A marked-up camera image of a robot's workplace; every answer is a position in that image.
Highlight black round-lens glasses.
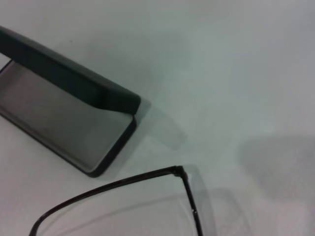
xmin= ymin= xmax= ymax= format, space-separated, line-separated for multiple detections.
xmin=29 ymin=165 xmax=204 ymax=236

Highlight black glasses case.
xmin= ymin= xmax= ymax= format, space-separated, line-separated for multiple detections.
xmin=0 ymin=25 xmax=142 ymax=178

